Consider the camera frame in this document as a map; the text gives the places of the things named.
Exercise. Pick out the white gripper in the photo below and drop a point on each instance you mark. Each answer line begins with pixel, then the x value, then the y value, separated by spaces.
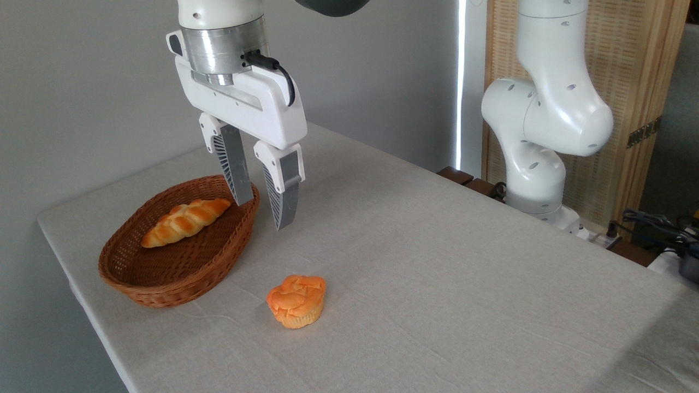
pixel 256 109

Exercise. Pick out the long braided bread loaf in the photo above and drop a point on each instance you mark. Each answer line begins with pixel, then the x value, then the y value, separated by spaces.
pixel 183 221

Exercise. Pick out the round orange muffin bread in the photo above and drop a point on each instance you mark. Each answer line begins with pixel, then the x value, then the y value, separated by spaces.
pixel 297 300

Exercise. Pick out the brown wicker basket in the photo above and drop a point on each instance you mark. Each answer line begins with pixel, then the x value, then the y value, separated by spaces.
pixel 164 273

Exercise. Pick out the brown wooden block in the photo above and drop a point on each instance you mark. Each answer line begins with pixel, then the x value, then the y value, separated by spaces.
pixel 483 188
pixel 454 174

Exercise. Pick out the light grey tablecloth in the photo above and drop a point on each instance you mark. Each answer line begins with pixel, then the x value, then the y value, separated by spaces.
pixel 437 284

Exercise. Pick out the white power strip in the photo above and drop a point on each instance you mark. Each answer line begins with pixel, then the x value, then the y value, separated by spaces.
pixel 598 237

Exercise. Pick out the dark metal screen hinge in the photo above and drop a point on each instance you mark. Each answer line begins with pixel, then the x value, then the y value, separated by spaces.
pixel 644 132

